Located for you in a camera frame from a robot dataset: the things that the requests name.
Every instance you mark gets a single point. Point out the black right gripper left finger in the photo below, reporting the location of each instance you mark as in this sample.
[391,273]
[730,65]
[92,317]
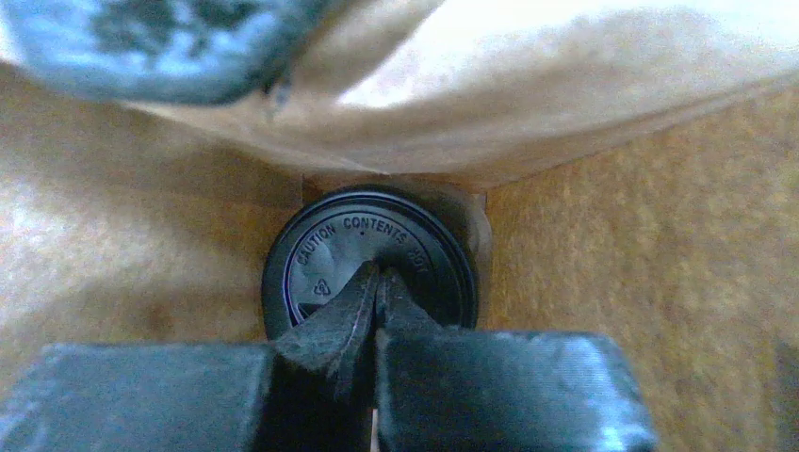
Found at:
[304,391]

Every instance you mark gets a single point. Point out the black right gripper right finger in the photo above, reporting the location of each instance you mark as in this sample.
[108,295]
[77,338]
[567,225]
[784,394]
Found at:
[447,389]

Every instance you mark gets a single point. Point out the green paper bag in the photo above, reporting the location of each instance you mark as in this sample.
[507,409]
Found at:
[119,225]

